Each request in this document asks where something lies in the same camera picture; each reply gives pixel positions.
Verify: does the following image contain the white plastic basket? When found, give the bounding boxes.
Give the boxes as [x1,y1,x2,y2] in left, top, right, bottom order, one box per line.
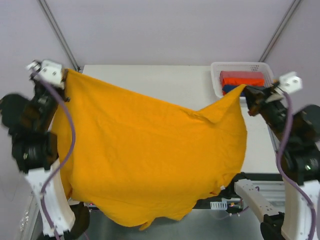
[210,61,274,100]

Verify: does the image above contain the yellow t shirt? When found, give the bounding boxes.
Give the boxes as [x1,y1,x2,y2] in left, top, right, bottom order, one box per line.
[60,70,247,229]

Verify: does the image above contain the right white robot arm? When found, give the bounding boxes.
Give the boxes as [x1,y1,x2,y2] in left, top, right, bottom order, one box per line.
[225,86,320,240]

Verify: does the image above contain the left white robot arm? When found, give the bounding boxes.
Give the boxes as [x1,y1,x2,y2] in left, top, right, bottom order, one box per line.
[0,67,90,240]

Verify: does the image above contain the orange rolled t shirt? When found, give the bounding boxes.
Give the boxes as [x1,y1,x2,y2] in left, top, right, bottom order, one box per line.
[222,77,265,87]

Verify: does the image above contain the blue rolled t shirt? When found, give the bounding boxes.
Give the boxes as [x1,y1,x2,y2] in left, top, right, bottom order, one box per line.
[222,84,238,96]

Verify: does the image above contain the pink rolled t shirt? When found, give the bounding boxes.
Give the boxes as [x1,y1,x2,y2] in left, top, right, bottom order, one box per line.
[219,71,264,79]

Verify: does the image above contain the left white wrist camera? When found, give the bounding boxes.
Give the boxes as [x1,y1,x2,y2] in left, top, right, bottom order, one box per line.
[25,59,65,89]

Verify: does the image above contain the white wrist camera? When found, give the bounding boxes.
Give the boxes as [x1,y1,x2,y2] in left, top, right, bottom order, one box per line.
[25,59,65,89]
[275,71,303,95]

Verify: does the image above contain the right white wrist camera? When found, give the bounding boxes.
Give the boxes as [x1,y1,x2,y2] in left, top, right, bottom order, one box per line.
[275,71,303,95]

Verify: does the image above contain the right white cable duct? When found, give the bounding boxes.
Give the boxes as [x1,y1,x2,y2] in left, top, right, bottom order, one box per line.
[210,201,228,211]

